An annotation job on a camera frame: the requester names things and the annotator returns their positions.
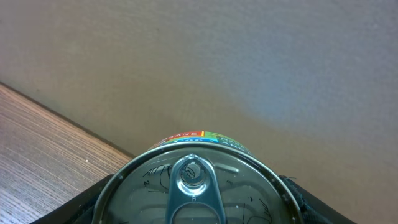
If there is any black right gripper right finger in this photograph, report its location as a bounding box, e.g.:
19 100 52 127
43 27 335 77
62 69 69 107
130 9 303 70
279 175 355 224

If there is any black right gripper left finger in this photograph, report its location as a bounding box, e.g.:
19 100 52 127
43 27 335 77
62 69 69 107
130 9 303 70
31 175 113 224

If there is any silver tin can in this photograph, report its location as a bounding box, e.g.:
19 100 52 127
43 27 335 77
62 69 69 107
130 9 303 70
92 131 304 224

